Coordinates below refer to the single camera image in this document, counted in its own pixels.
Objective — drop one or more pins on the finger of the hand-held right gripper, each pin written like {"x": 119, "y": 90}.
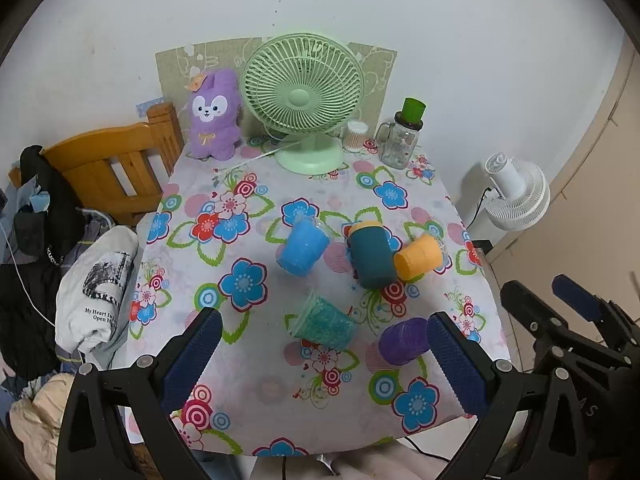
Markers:
{"x": 525, "y": 305}
{"x": 580, "y": 300}

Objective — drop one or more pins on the blue plastic cup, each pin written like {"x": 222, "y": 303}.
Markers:
{"x": 300, "y": 250}

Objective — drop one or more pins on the black clothing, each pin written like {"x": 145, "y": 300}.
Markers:
{"x": 30, "y": 310}

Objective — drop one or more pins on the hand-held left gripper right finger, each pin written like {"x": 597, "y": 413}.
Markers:
{"x": 457, "y": 365}

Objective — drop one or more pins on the cream cloth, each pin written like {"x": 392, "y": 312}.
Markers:
{"x": 37, "y": 420}

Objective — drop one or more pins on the grey striped cloth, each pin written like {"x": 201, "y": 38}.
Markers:
{"x": 87, "y": 237}

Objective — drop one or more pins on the blue patterned paper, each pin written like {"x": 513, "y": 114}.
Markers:
{"x": 147, "y": 106}

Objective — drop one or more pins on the purple plastic cup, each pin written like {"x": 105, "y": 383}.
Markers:
{"x": 402, "y": 342}

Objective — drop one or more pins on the glass mug jar green lid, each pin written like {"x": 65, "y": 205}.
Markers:
{"x": 400, "y": 145}

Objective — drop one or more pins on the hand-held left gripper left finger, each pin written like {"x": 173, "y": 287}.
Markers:
{"x": 192, "y": 355}

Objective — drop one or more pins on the orange plastic cup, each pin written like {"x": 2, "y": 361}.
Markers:
{"x": 417, "y": 257}

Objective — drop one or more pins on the dark teal cup yellow rim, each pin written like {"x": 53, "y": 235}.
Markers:
{"x": 372, "y": 260}

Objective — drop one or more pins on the floral tablecloth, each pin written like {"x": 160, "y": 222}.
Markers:
{"x": 300, "y": 195}

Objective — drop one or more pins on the cotton swab container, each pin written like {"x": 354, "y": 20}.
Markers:
{"x": 355, "y": 137}

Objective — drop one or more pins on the white printed t-shirt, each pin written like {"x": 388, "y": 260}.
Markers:
{"x": 95, "y": 260}

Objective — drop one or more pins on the green desk fan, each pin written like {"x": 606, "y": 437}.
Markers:
{"x": 300, "y": 97}

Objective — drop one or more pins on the purple plush bunny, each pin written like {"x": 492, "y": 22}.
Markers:
{"x": 212, "y": 110}

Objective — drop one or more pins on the white floor fan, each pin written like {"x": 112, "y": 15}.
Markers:
{"x": 515, "y": 187}

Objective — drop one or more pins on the teal glitter plastic cup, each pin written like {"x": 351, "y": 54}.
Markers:
{"x": 325, "y": 322}

